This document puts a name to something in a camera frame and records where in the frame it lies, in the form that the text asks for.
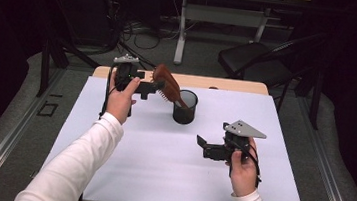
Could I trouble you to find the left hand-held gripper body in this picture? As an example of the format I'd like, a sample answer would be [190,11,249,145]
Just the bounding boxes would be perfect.
[110,53,148,95]

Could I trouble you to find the light wooden table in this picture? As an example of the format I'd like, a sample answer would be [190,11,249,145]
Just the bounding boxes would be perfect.
[78,64,319,201]

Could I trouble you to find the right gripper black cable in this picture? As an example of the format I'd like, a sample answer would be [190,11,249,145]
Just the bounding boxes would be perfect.
[226,139,267,189]

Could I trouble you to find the black folding chair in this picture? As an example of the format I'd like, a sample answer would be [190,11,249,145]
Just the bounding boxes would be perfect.
[214,21,328,96]

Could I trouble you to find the bundle of floor cables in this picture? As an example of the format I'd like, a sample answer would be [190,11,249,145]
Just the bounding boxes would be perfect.
[96,0,198,76]

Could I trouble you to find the black metal stand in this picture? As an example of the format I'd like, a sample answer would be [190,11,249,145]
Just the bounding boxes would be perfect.
[34,0,110,105]

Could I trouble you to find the desk with white legs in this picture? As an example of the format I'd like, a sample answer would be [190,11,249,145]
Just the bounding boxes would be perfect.
[153,0,314,79]

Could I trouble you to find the brown wooden hairbrush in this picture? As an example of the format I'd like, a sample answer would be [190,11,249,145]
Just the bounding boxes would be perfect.
[149,62,194,110]

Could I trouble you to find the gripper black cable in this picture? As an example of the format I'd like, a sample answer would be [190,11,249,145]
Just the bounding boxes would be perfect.
[226,139,267,189]
[98,61,119,122]

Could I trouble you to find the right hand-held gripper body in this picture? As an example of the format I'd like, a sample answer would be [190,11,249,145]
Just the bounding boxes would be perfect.
[203,117,269,166]

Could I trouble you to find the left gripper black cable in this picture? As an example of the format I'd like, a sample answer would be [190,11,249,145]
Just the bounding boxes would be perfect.
[98,61,119,122]

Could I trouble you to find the person's right hand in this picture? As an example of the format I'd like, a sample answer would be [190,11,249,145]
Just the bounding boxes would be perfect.
[222,135,263,199]

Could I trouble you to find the black mesh pen cup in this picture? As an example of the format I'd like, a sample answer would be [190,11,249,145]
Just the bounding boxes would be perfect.
[170,88,201,126]

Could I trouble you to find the white table mat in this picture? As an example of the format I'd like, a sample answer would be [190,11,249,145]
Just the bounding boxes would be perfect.
[39,71,319,201]

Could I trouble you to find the aluminium floor rail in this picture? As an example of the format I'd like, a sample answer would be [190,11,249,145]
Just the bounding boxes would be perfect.
[285,96,357,201]
[0,61,67,201]

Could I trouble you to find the person's left hand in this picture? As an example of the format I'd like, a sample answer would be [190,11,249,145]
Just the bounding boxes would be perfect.
[105,71,142,126]

